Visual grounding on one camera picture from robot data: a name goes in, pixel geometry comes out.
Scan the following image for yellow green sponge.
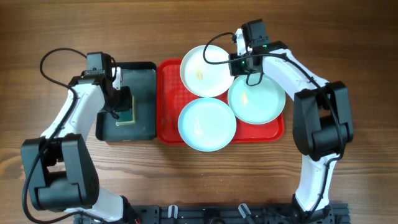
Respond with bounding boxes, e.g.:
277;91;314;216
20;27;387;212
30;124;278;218
116;96;136;126

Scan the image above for white plate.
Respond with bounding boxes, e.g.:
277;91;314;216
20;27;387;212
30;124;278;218
180;45;234;97

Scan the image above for light blue plate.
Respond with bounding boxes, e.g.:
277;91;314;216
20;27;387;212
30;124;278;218
177;98;237;152

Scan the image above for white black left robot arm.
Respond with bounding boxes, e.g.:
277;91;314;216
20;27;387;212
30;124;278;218
21;75;141;223

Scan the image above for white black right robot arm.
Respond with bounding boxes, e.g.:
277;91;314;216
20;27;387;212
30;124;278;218
229;41;354;223

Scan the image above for black water tray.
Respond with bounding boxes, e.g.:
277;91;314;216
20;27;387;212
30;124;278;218
95;62;157;142

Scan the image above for mint green plate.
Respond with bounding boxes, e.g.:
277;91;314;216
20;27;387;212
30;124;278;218
227;74;286;124

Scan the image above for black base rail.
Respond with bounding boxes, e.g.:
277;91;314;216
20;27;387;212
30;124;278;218
73;202;351;224

